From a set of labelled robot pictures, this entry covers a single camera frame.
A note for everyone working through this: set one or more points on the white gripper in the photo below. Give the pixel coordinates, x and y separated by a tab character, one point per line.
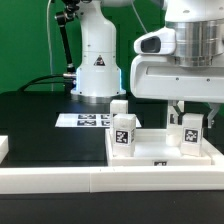
158	77

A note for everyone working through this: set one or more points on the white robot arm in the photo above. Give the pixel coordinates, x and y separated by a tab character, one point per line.
182	61

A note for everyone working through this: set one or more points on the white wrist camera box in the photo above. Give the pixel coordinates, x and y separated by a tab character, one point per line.
161	42

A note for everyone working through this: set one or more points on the white square table top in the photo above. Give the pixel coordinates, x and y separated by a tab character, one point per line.
151	150

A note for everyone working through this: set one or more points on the white sheet with tags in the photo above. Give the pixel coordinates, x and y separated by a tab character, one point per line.
75	120

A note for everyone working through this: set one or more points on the white U-shaped fence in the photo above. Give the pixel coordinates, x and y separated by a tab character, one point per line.
110	179

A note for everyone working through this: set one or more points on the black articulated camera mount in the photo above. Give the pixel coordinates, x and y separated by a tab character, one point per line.
62	18

